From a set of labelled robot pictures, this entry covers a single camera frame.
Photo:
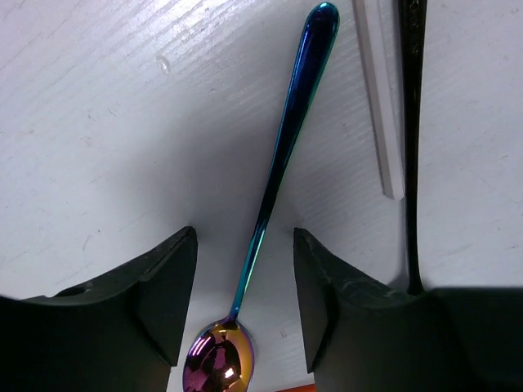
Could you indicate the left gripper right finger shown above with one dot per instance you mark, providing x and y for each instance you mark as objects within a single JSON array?
[{"x": 323, "y": 282}]

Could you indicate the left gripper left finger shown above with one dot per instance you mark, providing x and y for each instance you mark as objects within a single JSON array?
[{"x": 151, "y": 291}]

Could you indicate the orange chopstick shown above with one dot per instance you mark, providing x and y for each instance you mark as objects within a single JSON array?
[{"x": 304, "y": 388}]

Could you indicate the iridescent blue purple spoon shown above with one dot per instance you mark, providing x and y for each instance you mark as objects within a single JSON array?
[{"x": 222, "y": 356}]

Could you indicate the white chopstick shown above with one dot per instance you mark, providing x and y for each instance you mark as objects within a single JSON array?
[{"x": 372, "y": 49}]

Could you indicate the black spoon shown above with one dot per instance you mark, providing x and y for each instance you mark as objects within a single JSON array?
[{"x": 412, "y": 23}]

